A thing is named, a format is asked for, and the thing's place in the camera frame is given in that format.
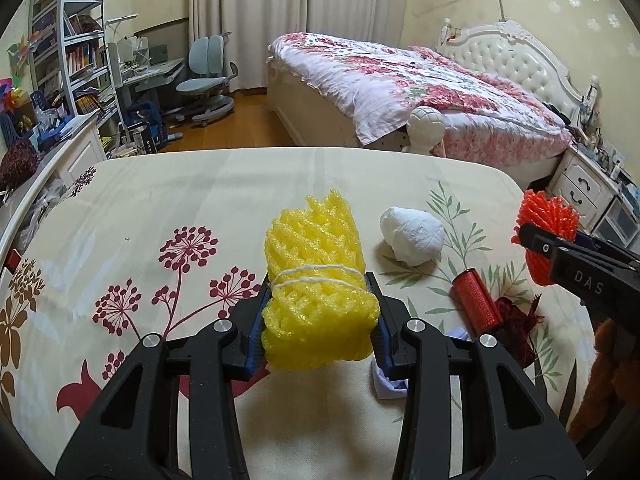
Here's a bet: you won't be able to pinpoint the red foam fruit net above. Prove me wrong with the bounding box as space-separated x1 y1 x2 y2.
514 189 581 287

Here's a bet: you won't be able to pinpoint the white two-drawer nightstand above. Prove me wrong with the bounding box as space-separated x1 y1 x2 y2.
547 145 618 231

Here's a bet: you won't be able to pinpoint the white desk lamp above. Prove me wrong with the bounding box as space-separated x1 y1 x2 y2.
106 12 139 61

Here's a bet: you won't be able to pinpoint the yellow foam fruit net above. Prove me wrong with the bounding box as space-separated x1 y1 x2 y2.
261 189 381 372

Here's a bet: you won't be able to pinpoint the grey blue desk chair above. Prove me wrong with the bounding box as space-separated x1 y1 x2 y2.
175 34 240 128

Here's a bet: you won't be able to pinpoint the white bed with tufted headboard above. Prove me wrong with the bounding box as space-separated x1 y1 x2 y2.
265 20 586 191

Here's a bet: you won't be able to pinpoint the white paper ball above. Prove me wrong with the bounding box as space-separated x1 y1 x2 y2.
378 205 446 267

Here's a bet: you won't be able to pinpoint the dark red tinsel bundle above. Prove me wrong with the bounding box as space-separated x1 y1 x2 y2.
495 294 546 367

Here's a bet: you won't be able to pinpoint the red shiny cylinder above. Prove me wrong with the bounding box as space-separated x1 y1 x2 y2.
450 268 502 337

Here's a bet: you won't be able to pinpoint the pink floral quilt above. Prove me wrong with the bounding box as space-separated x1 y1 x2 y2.
267 31 573 167

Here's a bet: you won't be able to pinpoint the clear plastic drawer unit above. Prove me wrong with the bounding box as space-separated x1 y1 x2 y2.
595 180 640 246

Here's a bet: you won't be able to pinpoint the white bookshelf with books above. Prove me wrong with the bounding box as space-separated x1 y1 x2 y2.
27 0 126 146

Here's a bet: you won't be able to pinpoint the dark red fluffy duster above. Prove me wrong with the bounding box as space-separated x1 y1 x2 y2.
0 139 42 192

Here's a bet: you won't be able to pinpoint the purple paper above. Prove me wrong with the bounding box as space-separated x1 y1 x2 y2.
371 326 472 401

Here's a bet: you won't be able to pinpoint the dark blue bag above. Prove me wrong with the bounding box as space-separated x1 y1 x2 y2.
127 101 166 153

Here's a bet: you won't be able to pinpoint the colourful pinwheel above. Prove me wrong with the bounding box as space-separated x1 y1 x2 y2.
6 30 41 78

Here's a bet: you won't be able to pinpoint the grey study desk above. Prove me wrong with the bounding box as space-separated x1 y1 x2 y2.
117 57 186 126

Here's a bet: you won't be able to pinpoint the pile of nightstand clutter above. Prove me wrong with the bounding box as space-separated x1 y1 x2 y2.
570 125 636 181

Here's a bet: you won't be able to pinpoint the white cabinet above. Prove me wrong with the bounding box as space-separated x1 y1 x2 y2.
0 110 106 261

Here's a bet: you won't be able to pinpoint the floral cream tablecloth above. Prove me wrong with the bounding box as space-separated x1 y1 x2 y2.
0 146 601 480

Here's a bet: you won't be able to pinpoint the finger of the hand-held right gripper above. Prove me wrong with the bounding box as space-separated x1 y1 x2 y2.
511 222 568 283
574 231 640 262

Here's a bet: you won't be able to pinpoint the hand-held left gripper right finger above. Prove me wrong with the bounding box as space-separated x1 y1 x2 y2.
364 271 587 480

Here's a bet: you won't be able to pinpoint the beige curtains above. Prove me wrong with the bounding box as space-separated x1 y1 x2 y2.
187 0 411 96

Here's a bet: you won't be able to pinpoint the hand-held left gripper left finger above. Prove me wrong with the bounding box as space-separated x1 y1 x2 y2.
54 280 273 480

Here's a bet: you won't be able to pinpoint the blue plastic basket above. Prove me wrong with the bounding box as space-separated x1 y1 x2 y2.
30 91 66 126

